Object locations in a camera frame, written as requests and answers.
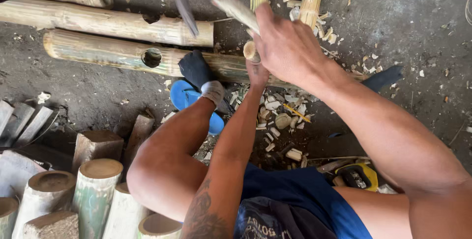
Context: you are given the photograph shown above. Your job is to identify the blue flip-flop sandal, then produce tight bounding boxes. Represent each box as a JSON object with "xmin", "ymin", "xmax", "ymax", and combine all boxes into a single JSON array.
[{"xmin": 170, "ymin": 80, "xmax": 225, "ymax": 136}]

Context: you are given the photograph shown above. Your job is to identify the group of cut bamboo sections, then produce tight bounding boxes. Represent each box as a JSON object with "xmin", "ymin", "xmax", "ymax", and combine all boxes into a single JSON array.
[{"xmin": 0, "ymin": 114, "xmax": 183, "ymax": 239}]

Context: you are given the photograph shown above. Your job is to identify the grey wooden slats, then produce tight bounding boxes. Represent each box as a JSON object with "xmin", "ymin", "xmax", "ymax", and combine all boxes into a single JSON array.
[{"xmin": 0, "ymin": 100, "xmax": 55, "ymax": 148}]

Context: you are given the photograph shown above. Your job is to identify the blue shorts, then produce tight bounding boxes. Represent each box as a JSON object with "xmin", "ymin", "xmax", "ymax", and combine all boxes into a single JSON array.
[{"xmin": 240, "ymin": 162, "xmax": 373, "ymax": 239}]

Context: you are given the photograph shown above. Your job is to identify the grey flat slab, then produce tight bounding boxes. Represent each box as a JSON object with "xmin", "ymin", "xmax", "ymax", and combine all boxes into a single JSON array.
[{"xmin": 0, "ymin": 150, "xmax": 48, "ymax": 200}]

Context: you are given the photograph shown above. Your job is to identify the short bamboo stick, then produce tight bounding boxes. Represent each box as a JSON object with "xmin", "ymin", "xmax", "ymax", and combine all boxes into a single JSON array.
[{"xmin": 243, "ymin": 40, "xmax": 261, "ymax": 63}]

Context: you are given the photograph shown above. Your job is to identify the person's left leg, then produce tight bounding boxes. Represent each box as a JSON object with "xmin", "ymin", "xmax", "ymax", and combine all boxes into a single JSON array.
[{"xmin": 126, "ymin": 97, "xmax": 222, "ymax": 223}]

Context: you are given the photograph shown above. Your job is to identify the scattered pale bamboo shavings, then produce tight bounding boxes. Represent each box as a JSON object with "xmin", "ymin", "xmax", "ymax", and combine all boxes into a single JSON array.
[{"xmin": 278, "ymin": 0, "xmax": 345, "ymax": 46}]

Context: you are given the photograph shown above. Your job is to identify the person's right hand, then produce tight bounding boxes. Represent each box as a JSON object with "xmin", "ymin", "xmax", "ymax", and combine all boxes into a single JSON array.
[{"xmin": 246, "ymin": 3, "xmax": 329, "ymax": 88}]

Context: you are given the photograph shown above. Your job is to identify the person's left hand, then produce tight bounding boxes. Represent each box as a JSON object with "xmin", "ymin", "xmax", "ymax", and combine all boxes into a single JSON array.
[{"xmin": 245, "ymin": 60, "xmax": 270, "ymax": 90}]

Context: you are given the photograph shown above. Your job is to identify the person's right leg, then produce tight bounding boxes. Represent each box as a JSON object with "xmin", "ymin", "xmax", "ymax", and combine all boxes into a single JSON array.
[{"xmin": 333, "ymin": 185, "xmax": 415, "ymax": 239}]

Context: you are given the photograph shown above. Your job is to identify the dark printed shirt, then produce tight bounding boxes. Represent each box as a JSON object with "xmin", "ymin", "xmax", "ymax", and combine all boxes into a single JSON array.
[{"xmin": 233, "ymin": 196, "xmax": 338, "ymax": 239}]

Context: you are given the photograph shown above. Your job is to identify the dark sock with white heel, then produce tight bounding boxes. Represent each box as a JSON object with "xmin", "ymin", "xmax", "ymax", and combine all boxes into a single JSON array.
[{"xmin": 178, "ymin": 50, "xmax": 226, "ymax": 109}]

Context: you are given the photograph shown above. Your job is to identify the pale bamboo pole with notch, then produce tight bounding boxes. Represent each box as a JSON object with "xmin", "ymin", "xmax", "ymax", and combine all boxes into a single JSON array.
[{"xmin": 0, "ymin": 0, "xmax": 215, "ymax": 47}]

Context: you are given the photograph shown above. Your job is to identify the person's leg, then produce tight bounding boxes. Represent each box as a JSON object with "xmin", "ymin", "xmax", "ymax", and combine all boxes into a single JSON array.
[
  {"xmin": 333, "ymin": 185, "xmax": 415, "ymax": 239},
  {"xmin": 126, "ymin": 97, "xmax": 222, "ymax": 223}
]

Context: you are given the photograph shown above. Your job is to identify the pile of bamboo chips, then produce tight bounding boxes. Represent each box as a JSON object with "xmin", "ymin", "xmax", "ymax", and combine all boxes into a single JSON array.
[{"xmin": 228, "ymin": 83, "xmax": 315, "ymax": 169}]

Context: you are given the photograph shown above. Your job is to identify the long bamboo pole with hole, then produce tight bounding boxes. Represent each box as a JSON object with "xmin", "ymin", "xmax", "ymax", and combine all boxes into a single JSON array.
[{"xmin": 43, "ymin": 29, "xmax": 369, "ymax": 90}]

